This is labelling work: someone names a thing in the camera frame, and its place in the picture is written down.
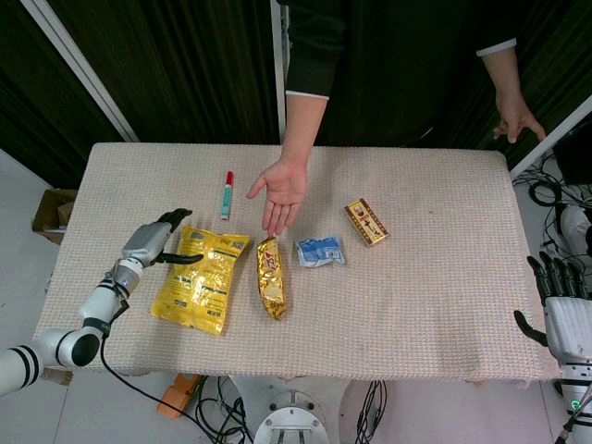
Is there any dark pleated curtain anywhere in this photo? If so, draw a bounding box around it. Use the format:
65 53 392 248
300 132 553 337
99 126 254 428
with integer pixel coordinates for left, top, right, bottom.
0 0 284 191
475 0 592 172

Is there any blue white crumpled packet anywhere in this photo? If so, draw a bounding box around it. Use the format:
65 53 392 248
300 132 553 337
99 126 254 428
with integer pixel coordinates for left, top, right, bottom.
295 235 347 269

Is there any white upright frame post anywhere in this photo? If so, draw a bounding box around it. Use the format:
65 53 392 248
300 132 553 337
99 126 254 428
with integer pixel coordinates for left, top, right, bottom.
270 0 291 142

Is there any beige woven table cloth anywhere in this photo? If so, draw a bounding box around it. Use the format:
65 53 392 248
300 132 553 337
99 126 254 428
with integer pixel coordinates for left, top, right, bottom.
32 142 563 383

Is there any black box device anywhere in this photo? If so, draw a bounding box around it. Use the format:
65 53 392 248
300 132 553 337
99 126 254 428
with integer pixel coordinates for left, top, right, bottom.
551 127 592 187

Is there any person's right hand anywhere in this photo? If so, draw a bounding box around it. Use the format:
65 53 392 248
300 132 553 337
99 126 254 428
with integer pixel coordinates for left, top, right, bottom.
244 158 310 239

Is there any person's right forearm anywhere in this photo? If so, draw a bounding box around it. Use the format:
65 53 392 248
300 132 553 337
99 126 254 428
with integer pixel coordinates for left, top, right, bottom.
279 92 330 167

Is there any large yellow snack bag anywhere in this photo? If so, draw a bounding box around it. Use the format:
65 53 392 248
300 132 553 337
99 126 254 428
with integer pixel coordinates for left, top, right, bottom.
148 224 253 338

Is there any red gold small box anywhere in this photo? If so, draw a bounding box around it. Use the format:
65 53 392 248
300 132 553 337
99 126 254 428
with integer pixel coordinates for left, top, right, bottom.
343 197 390 248

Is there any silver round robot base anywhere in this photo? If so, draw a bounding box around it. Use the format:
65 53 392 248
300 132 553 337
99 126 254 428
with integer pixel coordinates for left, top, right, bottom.
253 376 331 444

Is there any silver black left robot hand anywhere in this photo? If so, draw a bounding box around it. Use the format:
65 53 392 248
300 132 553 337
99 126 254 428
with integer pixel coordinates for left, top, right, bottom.
120 207 205 271

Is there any person's left forearm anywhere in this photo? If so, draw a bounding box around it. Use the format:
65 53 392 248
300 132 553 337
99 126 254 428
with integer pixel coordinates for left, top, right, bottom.
480 45 524 96

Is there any gold foil snack packet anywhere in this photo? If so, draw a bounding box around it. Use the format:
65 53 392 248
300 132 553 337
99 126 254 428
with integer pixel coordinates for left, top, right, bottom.
256 234 289 321

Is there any brown cardboard box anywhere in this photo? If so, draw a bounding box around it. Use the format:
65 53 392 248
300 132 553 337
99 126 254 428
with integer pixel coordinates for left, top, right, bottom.
31 188 80 246

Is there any person's black clothed torso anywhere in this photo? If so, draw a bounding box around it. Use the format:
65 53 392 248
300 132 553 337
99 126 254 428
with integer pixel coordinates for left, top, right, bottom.
277 0 519 148

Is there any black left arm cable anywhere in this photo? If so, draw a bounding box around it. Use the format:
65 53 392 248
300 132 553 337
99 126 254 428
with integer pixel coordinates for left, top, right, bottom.
98 281 253 444

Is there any white slanted frame post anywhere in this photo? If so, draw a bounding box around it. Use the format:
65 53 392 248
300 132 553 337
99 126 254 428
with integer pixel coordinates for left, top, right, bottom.
508 94 592 182
20 0 141 143

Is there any black floor cable bundle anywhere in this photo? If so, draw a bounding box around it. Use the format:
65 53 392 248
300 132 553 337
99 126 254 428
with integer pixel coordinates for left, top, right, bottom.
196 375 254 444
352 378 389 444
512 150 592 258

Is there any orange plastic block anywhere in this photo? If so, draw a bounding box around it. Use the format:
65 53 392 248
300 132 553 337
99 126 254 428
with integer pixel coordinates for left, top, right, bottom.
156 373 205 417

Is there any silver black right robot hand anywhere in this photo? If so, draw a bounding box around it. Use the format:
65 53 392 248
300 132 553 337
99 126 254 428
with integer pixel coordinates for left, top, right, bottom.
513 252 592 367

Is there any red green marker pen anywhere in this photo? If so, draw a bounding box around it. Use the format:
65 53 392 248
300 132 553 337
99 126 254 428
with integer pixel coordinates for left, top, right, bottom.
218 170 236 222

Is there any person's left hand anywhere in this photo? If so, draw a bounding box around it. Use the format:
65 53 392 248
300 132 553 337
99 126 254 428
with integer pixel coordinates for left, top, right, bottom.
492 89 548 144

